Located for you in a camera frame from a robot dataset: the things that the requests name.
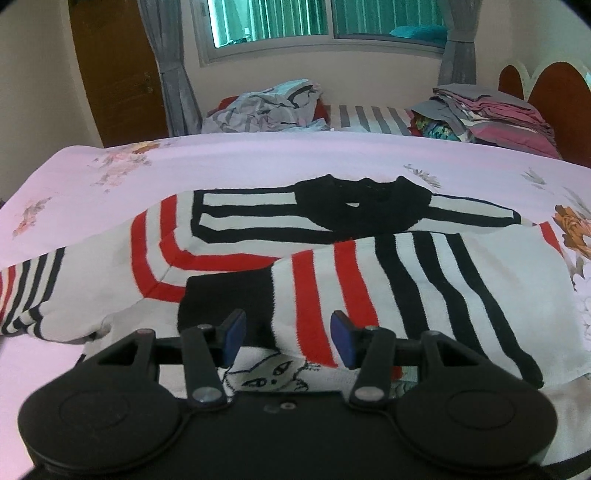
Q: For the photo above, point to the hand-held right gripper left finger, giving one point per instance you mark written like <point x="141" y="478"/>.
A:
<point x="236" y="336"/>

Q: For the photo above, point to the sliding glass window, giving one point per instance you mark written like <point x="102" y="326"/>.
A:
<point x="323" y="21"/>

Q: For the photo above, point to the stack of folded clothes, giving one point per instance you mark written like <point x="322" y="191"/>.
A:
<point x="498" y="122"/>

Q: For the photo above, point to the grey white striped pillow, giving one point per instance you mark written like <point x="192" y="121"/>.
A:
<point x="369" y="119"/>

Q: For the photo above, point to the grey curtain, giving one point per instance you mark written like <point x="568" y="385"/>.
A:
<point x="457" y="50"/>
<point x="178" y="83"/>

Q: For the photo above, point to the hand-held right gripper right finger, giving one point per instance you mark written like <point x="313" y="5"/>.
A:
<point x="343" y="341"/>

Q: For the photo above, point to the red black striped white sweater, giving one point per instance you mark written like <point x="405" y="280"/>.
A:
<point x="415" y="277"/>

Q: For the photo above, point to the brown scalloped headboard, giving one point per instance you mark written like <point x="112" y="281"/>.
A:
<point x="561" y="90"/>

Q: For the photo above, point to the teal cloth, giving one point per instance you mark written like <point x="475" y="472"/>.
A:
<point x="418" y="33"/>

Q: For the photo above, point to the pink floral bed sheet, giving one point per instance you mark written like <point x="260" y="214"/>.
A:
<point x="258" y="159"/>

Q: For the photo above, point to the pile of crumpled grey clothes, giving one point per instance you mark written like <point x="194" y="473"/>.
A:
<point x="265" y="108"/>

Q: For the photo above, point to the brown wooden door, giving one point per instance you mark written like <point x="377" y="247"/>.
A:
<point x="115" y="78"/>

